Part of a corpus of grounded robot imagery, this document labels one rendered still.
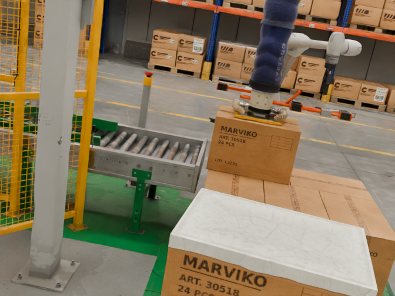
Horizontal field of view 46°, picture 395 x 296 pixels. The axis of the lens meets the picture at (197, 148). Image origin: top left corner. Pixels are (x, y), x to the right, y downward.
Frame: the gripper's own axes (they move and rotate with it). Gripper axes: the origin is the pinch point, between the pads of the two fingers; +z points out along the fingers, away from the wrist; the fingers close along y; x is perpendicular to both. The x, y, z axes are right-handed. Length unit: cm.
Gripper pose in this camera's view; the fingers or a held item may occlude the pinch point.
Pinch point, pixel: (323, 91)
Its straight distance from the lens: 341.5
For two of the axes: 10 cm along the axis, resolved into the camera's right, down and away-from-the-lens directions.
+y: -1.2, 2.9, -9.5
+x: 9.8, 1.9, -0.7
